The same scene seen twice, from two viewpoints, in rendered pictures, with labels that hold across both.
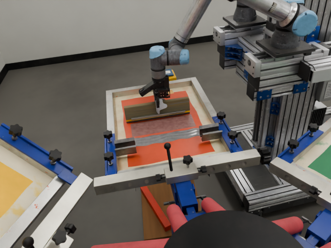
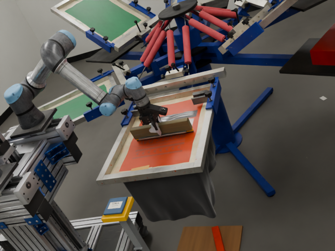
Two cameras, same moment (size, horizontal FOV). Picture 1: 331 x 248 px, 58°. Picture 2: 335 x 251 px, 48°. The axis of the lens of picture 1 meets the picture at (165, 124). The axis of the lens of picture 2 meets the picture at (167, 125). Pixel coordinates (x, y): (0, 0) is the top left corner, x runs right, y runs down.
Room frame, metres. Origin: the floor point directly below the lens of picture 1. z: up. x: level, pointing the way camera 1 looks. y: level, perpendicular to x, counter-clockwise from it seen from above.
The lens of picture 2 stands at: (2.91, 1.05, 2.09)
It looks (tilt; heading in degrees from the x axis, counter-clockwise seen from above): 31 degrees down; 212
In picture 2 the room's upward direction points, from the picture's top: 24 degrees counter-clockwise
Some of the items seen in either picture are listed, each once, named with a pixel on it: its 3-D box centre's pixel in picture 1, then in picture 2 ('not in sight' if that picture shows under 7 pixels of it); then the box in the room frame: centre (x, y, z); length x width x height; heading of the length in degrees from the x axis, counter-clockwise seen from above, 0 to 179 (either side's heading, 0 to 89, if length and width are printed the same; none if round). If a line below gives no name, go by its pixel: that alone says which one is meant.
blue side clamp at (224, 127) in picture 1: (225, 137); (132, 113); (1.13, -0.29, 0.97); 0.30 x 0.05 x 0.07; 7
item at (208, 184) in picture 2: not in sight; (208, 160); (1.37, 0.23, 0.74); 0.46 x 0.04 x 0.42; 7
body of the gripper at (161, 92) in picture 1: (160, 86); (146, 112); (1.40, 0.01, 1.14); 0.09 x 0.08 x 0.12; 97
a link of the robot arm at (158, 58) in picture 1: (157, 58); (134, 88); (1.40, 0.01, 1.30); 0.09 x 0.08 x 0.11; 89
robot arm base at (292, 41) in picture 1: (285, 34); (28, 114); (1.52, -0.68, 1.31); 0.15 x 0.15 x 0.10
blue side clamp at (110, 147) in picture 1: (111, 157); (213, 97); (1.07, 0.27, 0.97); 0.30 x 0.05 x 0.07; 7
